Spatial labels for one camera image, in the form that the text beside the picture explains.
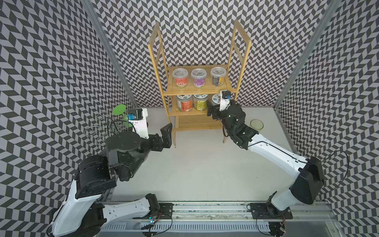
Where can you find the right aluminium corner post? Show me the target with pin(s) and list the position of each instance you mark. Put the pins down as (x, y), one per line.
(327, 16)

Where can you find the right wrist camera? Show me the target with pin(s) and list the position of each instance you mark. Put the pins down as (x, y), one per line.
(225, 97)

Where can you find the green plastic wine glass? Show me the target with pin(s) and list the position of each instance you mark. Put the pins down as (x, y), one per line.
(120, 111)

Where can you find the sunflower seed container yellow label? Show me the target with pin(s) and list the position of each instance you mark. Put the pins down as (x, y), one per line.
(200, 102)

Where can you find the wooden three-tier shelf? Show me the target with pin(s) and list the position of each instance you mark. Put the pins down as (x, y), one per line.
(194, 120)

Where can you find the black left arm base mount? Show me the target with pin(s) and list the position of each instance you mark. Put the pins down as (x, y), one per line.
(161, 210)

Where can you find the left aluminium corner post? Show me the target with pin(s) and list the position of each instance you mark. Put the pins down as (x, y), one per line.
(93, 18)

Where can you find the aluminium corner post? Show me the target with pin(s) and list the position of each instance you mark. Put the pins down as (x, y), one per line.
(327, 16)
(93, 18)

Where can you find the carrot seed container red label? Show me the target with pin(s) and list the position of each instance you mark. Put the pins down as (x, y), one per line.
(184, 103)

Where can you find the red tomato seed container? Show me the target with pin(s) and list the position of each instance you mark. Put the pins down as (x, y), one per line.
(180, 77)

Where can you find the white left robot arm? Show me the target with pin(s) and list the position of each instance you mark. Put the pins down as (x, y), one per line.
(83, 213)

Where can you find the small clear seed jar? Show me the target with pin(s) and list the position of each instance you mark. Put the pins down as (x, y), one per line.
(218, 76)

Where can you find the small purple seed jar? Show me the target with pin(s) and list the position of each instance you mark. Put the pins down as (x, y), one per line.
(198, 77)

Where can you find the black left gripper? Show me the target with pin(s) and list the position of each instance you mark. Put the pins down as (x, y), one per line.
(158, 145)

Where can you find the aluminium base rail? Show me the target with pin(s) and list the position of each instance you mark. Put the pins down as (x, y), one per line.
(232, 217)

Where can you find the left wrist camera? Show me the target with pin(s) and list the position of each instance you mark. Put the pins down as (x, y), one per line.
(138, 118)

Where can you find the chrome wire glass rack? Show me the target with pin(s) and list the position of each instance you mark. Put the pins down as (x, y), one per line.
(106, 126)

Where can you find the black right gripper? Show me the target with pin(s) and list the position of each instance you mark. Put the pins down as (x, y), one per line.
(216, 110)

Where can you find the green translucent plastic cup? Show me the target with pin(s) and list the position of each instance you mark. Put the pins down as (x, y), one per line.
(257, 125)

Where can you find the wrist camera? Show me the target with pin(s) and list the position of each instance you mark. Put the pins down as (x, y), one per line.
(225, 97)
(138, 118)

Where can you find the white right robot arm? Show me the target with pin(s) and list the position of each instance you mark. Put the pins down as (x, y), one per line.
(307, 172)

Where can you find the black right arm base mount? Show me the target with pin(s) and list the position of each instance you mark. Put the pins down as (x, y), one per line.
(266, 210)

